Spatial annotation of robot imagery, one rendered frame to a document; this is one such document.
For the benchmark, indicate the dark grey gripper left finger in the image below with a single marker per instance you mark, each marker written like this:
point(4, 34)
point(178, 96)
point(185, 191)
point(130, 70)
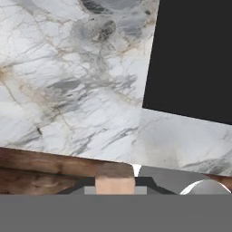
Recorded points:
point(87, 185)

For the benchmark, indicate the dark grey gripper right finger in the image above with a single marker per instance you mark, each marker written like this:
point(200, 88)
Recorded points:
point(143, 185)

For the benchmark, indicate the tan sugar cube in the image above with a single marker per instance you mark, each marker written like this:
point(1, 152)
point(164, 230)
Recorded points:
point(114, 182)

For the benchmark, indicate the brown wooden cupboard front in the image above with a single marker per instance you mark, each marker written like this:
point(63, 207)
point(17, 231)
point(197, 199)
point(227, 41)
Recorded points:
point(39, 172)
point(223, 180)

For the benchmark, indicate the white round thing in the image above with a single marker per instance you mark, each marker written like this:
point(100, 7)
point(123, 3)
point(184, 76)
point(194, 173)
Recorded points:
point(208, 188)

